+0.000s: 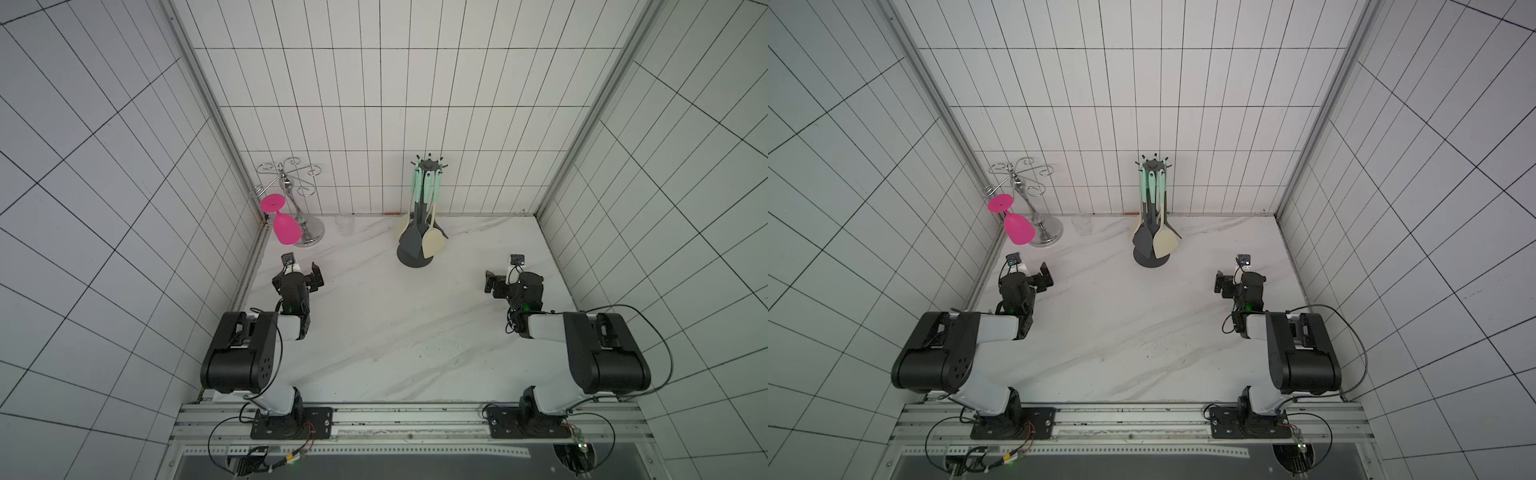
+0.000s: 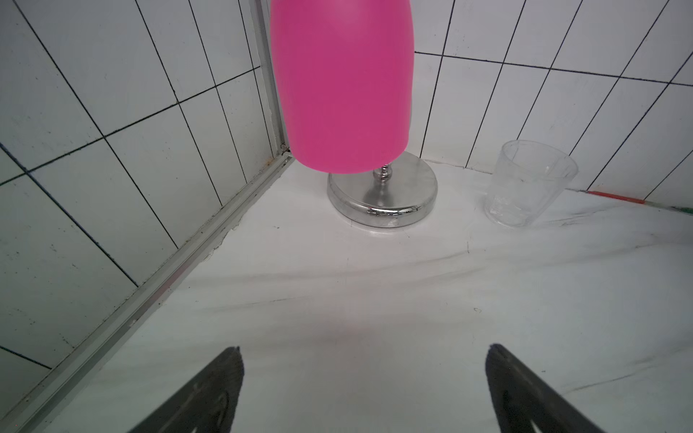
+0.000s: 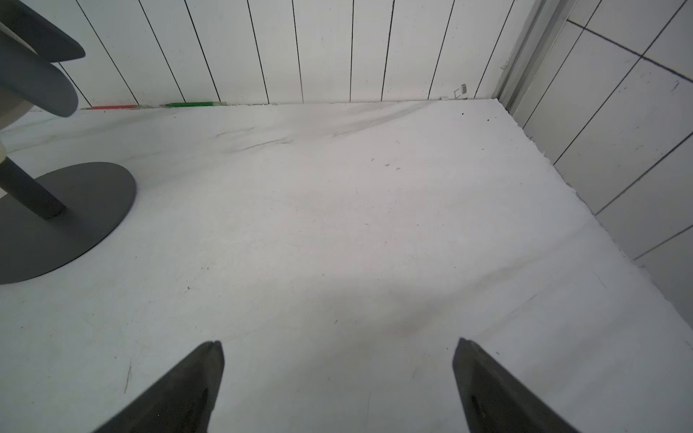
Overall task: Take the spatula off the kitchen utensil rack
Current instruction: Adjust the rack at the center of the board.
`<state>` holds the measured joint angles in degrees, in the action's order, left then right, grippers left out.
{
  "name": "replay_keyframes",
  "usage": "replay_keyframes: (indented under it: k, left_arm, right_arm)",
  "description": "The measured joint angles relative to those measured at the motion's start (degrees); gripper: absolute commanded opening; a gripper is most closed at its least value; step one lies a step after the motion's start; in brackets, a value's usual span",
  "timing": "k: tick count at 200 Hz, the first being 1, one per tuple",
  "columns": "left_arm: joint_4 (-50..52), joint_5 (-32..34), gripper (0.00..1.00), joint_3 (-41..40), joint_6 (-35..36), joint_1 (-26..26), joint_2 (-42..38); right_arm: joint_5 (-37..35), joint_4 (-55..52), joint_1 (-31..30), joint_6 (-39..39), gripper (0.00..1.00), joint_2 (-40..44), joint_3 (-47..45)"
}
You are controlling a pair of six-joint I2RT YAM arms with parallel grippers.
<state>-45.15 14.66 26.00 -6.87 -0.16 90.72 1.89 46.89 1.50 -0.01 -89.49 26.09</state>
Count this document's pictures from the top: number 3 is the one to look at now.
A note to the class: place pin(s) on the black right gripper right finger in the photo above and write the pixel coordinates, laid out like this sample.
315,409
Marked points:
494,400

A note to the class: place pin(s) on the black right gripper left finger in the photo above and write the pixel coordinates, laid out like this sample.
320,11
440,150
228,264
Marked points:
180,401

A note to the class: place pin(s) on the cream spatula mint handle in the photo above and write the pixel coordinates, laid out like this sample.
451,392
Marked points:
13,108

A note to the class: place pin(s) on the grey spatula mint handle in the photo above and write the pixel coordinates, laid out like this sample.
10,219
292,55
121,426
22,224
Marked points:
36,80

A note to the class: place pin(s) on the dark grey utensil rack stand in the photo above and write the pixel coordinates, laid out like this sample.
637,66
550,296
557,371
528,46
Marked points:
51,221

